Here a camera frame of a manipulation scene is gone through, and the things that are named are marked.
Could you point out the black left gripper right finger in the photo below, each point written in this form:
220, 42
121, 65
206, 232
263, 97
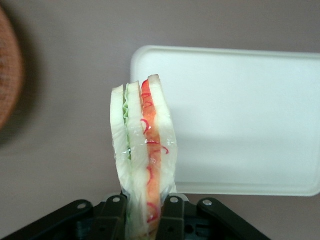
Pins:
175, 217

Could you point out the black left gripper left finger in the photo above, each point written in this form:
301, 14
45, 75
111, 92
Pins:
112, 217

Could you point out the triangle sandwich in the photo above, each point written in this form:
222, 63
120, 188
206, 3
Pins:
140, 150

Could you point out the beige plastic tray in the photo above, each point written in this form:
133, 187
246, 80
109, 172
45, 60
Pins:
237, 120

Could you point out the round brown wicker basket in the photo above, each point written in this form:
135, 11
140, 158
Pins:
10, 75

